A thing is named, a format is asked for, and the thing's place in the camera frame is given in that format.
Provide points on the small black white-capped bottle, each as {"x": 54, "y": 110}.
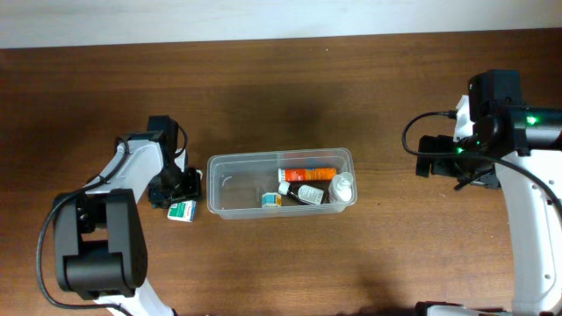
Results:
{"x": 303, "y": 194}

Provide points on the white green medicine box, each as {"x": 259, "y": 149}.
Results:
{"x": 182, "y": 211}

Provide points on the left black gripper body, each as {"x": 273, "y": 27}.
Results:
{"x": 185, "y": 190}

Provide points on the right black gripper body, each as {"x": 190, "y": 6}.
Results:
{"x": 424, "y": 156}

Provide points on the gold lid balm jar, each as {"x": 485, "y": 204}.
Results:
{"x": 271, "y": 200}

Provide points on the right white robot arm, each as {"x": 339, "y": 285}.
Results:
{"x": 518, "y": 151}

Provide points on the clear plastic container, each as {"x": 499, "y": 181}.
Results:
{"x": 236, "y": 183}

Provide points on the orange glue stick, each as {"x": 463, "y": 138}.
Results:
{"x": 306, "y": 175}

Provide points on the white tube bottle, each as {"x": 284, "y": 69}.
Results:
{"x": 340, "y": 188}

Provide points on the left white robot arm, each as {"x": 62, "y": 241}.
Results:
{"x": 99, "y": 247}

